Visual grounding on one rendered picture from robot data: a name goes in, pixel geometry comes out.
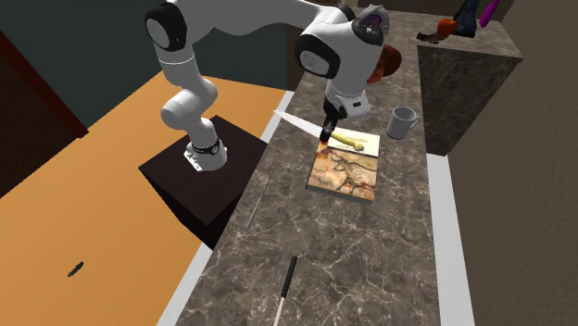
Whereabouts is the black and white pen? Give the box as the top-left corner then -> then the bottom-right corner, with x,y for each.
271,255 -> 299,326

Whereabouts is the dark blue figure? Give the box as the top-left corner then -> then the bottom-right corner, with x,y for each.
452,0 -> 479,39

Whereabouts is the yellow handled white knife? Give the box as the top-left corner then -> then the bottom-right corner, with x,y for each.
271,109 -> 366,152

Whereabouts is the thin grey metal rod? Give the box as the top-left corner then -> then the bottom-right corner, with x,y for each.
244,165 -> 276,233

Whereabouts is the purple curved object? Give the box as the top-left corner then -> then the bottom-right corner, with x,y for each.
479,0 -> 500,29

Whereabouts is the dark robot stand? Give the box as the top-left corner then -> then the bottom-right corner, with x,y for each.
137,115 -> 270,251

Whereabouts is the orange-red fruit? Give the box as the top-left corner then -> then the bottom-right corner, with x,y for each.
436,18 -> 459,39

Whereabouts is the red-brown bowl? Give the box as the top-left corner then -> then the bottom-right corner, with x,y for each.
367,44 -> 403,86

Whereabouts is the cave painting book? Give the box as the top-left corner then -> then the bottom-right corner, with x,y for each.
306,127 -> 381,206

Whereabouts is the white mug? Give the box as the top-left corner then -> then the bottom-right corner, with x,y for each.
385,106 -> 421,141

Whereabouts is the dark brown flat object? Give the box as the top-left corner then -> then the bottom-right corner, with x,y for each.
415,31 -> 446,45

